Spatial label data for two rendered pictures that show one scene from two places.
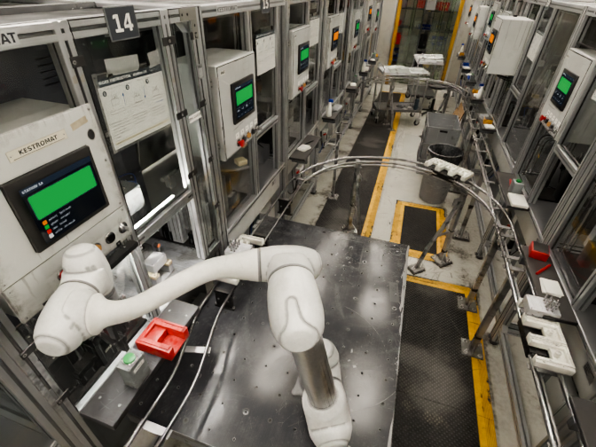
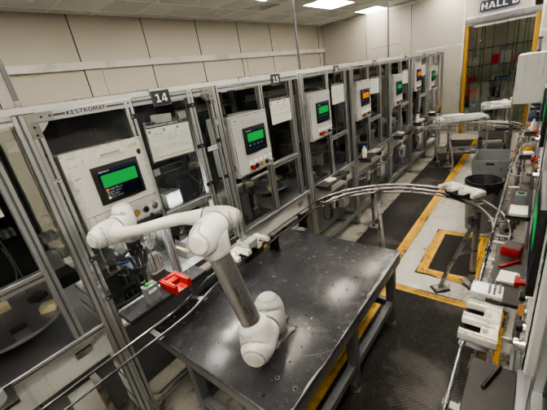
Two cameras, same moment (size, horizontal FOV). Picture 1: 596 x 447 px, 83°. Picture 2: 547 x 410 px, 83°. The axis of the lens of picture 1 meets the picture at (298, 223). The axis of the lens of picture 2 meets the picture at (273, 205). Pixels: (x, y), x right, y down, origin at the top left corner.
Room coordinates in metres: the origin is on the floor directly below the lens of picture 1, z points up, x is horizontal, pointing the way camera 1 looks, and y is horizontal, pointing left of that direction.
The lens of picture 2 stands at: (-0.40, -0.78, 2.00)
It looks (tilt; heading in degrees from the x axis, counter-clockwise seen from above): 22 degrees down; 25
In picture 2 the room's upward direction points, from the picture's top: 9 degrees counter-clockwise
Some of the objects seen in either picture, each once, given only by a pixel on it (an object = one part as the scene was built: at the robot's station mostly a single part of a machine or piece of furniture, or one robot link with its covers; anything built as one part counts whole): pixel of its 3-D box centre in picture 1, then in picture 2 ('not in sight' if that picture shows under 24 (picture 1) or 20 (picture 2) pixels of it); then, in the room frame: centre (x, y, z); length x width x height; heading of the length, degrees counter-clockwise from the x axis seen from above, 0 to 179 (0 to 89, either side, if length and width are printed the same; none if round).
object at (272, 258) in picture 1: (291, 266); (222, 218); (0.74, 0.02, 1.44); 0.18 x 0.14 x 0.13; 98
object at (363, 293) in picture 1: (301, 309); (286, 289); (1.22, -0.03, 0.66); 1.50 x 1.06 x 0.04; 163
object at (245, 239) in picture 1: (239, 260); (248, 250); (1.41, 0.32, 0.84); 0.36 x 0.14 x 0.10; 163
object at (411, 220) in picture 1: (419, 228); (455, 253); (2.91, -1.29, 0.01); 1.00 x 0.55 x 0.01; 163
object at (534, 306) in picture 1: (542, 304); (487, 289); (1.08, -1.15, 0.92); 0.13 x 0.10 x 0.09; 73
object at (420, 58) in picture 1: (424, 79); (495, 123); (7.43, -2.52, 0.48); 0.84 x 0.58 x 0.97; 171
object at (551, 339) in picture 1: (540, 336); (482, 318); (0.97, -1.12, 0.84); 0.37 x 0.14 x 0.10; 163
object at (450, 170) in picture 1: (447, 171); (461, 192); (2.59, -1.24, 0.84); 0.37 x 0.14 x 0.10; 41
